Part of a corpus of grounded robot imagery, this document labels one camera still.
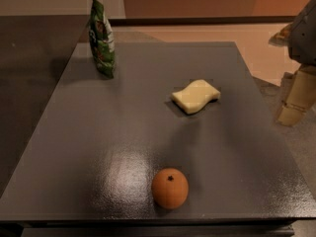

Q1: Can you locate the green snack bag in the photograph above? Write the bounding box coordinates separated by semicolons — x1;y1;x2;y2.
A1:
88;0;116;79

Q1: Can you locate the orange fruit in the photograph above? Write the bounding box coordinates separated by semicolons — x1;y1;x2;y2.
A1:
151;168;189;209

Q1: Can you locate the yellow wavy sponge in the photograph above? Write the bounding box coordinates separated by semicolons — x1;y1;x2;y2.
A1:
171;80;221;115

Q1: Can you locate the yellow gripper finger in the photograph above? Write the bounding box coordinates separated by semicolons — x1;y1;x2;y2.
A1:
276;64;316;126

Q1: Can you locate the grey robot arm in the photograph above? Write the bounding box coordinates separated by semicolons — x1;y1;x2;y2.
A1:
269;0;316;126

